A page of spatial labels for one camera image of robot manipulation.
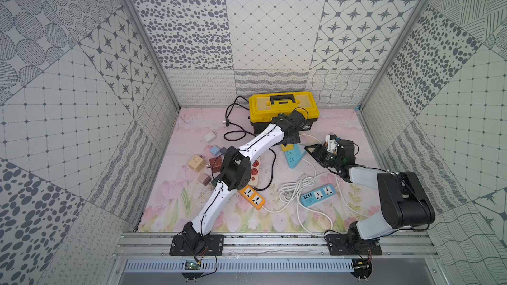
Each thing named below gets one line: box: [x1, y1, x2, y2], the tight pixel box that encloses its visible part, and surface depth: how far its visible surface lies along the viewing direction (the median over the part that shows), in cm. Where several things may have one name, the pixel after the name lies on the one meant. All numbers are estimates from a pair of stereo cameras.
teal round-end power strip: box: [283, 143, 307, 169], surface depth 99 cm
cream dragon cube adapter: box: [187, 155, 204, 173], surface depth 95 cm
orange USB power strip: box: [237, 184, 267, 211], surface depth 85 cm
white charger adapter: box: [203, 130, 218, 142], surface depth 108 cm
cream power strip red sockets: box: [248, 156, 261, 187], surface depth 92 cm
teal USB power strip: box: [301, 184, 337, 208], surface depth 85 cm
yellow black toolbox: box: [248, 91, 320, 135], surface depth 103 cm
